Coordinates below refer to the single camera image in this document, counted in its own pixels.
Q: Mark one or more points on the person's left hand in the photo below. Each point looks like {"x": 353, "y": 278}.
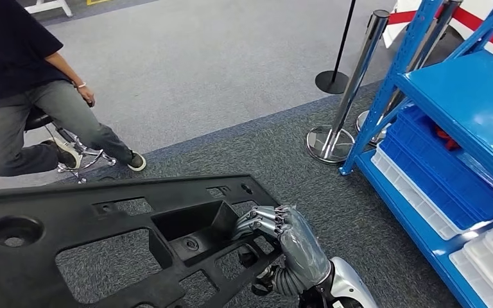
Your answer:
{"x": 87, "y": 95}

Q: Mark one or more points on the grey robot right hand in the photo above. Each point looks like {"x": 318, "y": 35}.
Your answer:
{"x": 302, "y": 251}

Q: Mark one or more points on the black plastic panel part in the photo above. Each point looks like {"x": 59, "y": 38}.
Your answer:
{"x": 80, "y": 204}

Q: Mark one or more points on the person's left forearm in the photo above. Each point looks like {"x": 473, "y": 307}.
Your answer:
{"x": 65, "y": 70}

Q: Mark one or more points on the blue metal shelf rack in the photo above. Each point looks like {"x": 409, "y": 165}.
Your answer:
{"x": 463, "y": 97}

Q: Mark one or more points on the black stool chrome base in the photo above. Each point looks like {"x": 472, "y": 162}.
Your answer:
{"x": 38, "y": 119}

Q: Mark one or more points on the person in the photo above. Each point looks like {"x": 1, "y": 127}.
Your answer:
{"x": 8, "y": 51}

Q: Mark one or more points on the white furniture base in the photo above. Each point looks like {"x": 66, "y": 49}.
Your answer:
{"x": 57, "y": 4}

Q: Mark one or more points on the translucent plastic crate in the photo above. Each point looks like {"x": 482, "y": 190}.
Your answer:
{"x": 399, "y": 187}

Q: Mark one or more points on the stacked blue plastic crates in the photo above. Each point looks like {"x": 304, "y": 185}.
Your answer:
{"x": 433, "y": 178}

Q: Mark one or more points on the small red object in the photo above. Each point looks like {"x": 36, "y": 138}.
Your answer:
{"x": 446, "y": 138}

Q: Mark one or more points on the red barrier belt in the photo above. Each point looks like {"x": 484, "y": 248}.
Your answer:
{"x": 401, "y": 17}

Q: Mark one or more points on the white car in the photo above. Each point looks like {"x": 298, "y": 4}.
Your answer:
{"x": 480, "y": 6}

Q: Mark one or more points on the thin black stanchion post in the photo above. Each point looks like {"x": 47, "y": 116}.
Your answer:
{"x": 331, "y": 83}

